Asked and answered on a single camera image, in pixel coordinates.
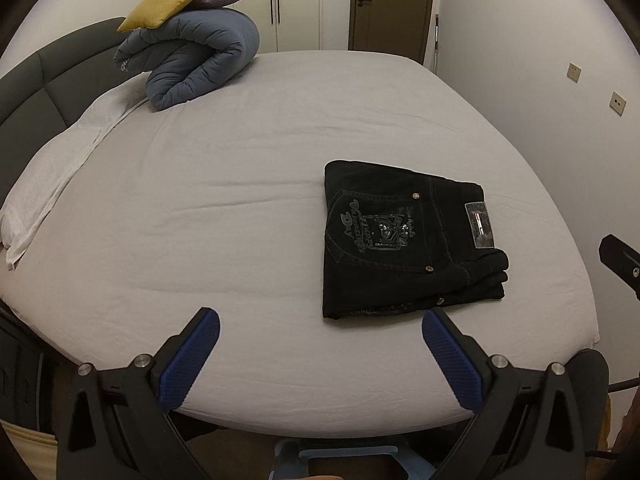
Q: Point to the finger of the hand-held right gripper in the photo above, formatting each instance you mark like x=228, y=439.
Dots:
x=622, y=265

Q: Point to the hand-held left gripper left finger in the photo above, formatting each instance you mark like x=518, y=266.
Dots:
x=187, y=360

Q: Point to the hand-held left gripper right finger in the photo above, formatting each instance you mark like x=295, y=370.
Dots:
x=452, y=360

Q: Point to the black denim pants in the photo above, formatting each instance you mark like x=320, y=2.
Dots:
x=400, y=240

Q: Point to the dark cloth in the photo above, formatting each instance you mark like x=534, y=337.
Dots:
x=590, y=400

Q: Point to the blue plastic stool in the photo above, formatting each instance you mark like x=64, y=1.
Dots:
x=350, y=460

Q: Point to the bed with white sheet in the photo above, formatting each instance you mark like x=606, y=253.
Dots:
x=225, y=210

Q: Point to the dark bedside cabinet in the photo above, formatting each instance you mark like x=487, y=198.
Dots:
x=22, y=370

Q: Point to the white folded blanket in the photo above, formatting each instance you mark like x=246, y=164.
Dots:
x=60, y=160

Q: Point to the blue-grey rolled quilt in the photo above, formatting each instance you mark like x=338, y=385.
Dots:
x=195, y=60

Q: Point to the brown wooden door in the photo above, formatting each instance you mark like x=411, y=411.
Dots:
x=392, y=5

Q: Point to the white wardrobe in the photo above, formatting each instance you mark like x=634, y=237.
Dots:
x=260, y=5

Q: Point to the beige wall socket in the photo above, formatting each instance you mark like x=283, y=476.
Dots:
x=617, y=104
x=573, y=72

